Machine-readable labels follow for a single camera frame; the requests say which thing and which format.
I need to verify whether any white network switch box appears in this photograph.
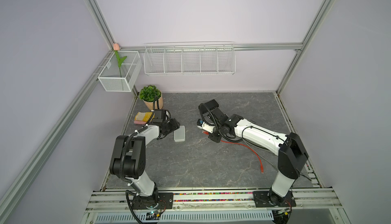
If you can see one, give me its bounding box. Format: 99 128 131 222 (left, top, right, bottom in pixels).
174 126 185 142

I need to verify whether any red ethernet cable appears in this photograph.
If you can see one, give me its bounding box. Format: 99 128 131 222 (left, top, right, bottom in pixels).
203 130 265 174

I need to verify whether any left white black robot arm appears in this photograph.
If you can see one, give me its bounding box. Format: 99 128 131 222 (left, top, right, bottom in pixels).
109 119 180 202

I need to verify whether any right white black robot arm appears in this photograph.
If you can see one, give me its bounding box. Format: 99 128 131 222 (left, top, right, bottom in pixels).
197 115 308 206

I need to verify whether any yellow work glove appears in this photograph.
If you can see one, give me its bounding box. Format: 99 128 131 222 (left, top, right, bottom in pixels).
134 111 153 122

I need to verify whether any purple pink trowel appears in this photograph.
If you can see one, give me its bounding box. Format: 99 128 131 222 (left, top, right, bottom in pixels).
134 120 147 125

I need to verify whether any green plant in pot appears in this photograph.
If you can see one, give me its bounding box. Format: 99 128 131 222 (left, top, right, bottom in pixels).
139 85 164 110

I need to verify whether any pink artificial tulip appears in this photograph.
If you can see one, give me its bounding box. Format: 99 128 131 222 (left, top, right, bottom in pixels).
113 43 127 77

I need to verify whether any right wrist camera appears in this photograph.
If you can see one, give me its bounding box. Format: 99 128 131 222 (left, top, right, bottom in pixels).
197 119 214 134

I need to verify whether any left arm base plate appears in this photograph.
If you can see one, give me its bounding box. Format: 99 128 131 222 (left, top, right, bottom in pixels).
131 192 174 210

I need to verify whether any long white wire basket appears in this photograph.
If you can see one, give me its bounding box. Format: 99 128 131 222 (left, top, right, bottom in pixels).
144 42 236 76

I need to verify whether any small white wire basket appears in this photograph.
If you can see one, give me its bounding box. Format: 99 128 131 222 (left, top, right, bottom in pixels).
98 51 142 92

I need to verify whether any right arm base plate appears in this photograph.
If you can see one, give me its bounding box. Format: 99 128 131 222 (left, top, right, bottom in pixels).
253 189 296 208

